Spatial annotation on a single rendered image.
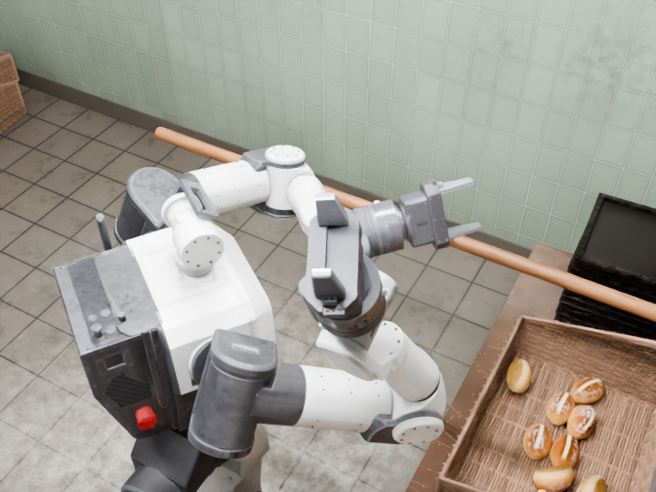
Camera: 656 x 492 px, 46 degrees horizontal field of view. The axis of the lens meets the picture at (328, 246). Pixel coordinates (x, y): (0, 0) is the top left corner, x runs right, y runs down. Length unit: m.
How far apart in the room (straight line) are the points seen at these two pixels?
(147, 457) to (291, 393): 0.44
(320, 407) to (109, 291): 0.37
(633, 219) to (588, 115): 0.69
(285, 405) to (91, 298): 0.35
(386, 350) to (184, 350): 0.31
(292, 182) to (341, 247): 0.66
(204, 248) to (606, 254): 1.22
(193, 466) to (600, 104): 1.89
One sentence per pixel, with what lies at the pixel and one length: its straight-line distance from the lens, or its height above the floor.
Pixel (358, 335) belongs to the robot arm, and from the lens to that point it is 0.93.
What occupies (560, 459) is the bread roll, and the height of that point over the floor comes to 0.63.
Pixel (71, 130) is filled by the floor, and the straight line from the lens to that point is 4.13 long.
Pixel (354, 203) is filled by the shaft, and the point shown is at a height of 1.20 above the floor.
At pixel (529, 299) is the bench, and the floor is 0.58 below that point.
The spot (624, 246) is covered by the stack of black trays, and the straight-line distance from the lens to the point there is 2.13.
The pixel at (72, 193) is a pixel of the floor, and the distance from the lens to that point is 3.72.
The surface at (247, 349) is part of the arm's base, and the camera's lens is 1.11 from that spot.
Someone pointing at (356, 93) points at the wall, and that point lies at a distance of 3.14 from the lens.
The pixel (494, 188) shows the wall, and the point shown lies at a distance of 3.11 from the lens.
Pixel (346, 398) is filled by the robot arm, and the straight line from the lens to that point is 1.15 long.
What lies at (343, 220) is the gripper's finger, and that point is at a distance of 0.82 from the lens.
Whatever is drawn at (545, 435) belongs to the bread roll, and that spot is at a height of 0.64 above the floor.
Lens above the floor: 2.28
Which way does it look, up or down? 44 degrees down
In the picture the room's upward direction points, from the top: straight up
